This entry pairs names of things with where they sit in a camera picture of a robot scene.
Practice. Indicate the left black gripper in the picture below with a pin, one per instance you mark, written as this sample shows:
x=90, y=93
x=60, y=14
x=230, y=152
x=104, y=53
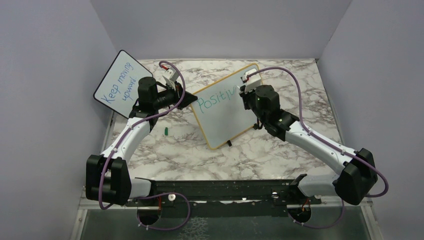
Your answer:
x=178, y=93

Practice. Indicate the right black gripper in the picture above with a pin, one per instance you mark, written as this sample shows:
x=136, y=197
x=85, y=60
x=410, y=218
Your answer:
x=245, y=96

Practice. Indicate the yellow-framed whiteboard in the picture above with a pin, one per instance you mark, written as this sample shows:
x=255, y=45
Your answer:
x=219, y=110

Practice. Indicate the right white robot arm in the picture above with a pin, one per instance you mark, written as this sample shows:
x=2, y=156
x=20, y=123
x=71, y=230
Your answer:
x=353, y=176

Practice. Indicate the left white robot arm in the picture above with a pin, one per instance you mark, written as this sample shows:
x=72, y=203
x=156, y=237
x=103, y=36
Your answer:
x=122, y=149

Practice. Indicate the black-framed whiteboard with writing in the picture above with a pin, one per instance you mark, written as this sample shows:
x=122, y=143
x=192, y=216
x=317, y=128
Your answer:
x=118, y=89

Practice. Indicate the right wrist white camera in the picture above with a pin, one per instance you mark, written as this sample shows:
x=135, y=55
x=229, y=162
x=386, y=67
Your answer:
x=251, y=80

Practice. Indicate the wrist white camera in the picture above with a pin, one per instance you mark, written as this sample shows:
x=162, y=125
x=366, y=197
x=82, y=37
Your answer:
x=251, y=80
x=170, y=76

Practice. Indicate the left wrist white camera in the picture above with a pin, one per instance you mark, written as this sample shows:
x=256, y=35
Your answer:
x=170, y=76

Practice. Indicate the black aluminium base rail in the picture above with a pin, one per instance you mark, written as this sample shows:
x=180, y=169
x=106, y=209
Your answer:
x=217, y=198

